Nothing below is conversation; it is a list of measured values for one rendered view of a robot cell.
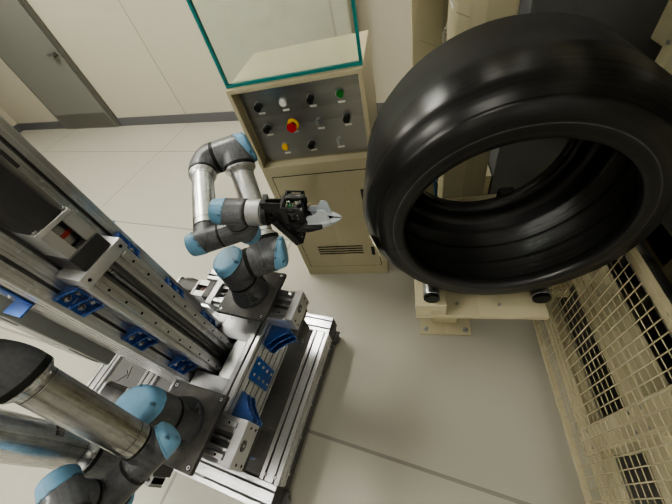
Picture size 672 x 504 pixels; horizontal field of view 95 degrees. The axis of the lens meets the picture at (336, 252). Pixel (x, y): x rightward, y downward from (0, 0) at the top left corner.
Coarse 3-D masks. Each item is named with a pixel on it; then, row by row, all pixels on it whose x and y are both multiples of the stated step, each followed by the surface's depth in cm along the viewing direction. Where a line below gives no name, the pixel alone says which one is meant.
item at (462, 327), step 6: (420, 318) 180; (426, 318) 179; (462, 318) 175; (420, 324) 177; (426, 324) 177; (432, 324) 176; (438, 324) 175; (444, 324) 174; (450, 324) 174; (456, 324) 173; (462, 324) 172; (468, 324) 172; (420, 330) 175; (426, 330) 174; (432, 330) 174; (438, 330) 173; (444, 330) 172; (450, 330) 172; (456, 330) 171; (462, 330) 170; (468, 330) 170
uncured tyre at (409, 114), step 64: (448, 64) 53; (512, 64) 45; (576, 64) 42; (640, 64) 43; (384, 128) 62; (448, 128) 49; (512, 128) 46; (576, 128) 45; (640, 128) 44; (384, 192) 60; (512, 192) 92; (576, 192) 82; (640, 192) 53; (384, 256) 80; (448, 256) 93; (512, 256) 89; (576, 256) 69
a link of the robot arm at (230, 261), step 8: (224, 248) 113; (232, 248) 111; (216, 256) 112; (224, 256) 110; (232, 256) 109; (240, 256) 108; (216, 264) 109; (224, 264) 108; (232, 264) 106; (240, 264) 109; (248, 264) 109; (216, 272) 108; (224, 272) 107; (232, 272) 107; (240, 272) 109; (248, 272) 110; (224, 280) 111; (232, 280) 110; (240, 280) 112; (248, 280) 114; (232, 288) 115; (240, 288) 115
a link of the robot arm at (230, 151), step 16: (208, 144) 113; (224, 144) 112; (240, 144) 112; (224, 160) 113; (240, 160) 112; (256, 160) 119; (240, 176) 113; (240, 192) 113; (256, 192) 114; (272, 240) 111; (256, 256) 109; (272, 256) 109; (256, 272) 111
